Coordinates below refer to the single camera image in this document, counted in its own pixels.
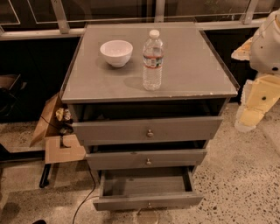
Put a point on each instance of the clear plastic water bottle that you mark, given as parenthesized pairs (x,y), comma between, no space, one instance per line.
(153,57)

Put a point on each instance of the grey wooden drawer cabinet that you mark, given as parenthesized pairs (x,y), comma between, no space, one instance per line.
(194,83)

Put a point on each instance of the brown cardboard box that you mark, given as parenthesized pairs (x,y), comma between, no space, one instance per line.
(58,148)

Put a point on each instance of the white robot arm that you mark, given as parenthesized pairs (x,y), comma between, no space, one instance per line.
(270,29)

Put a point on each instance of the white ceramic bowl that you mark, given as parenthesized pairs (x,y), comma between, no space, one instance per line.
(116,52)

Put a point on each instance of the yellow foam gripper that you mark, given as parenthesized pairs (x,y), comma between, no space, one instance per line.
(266,50)

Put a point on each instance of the metal window railing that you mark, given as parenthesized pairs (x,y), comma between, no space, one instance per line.
(42,19)

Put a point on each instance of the grey bottom drawer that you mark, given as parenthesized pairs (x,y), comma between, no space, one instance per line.
(147,188)

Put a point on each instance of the grey top drawer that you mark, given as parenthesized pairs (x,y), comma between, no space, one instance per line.
(142,131)

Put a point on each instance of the grey middle drawer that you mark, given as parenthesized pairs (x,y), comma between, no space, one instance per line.
(145,159)

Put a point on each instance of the grey drawer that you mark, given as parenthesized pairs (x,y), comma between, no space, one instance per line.
(145,159)
(142,131)
(147,188)

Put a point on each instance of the black metal stand leg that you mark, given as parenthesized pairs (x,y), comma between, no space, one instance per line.
(44,178)

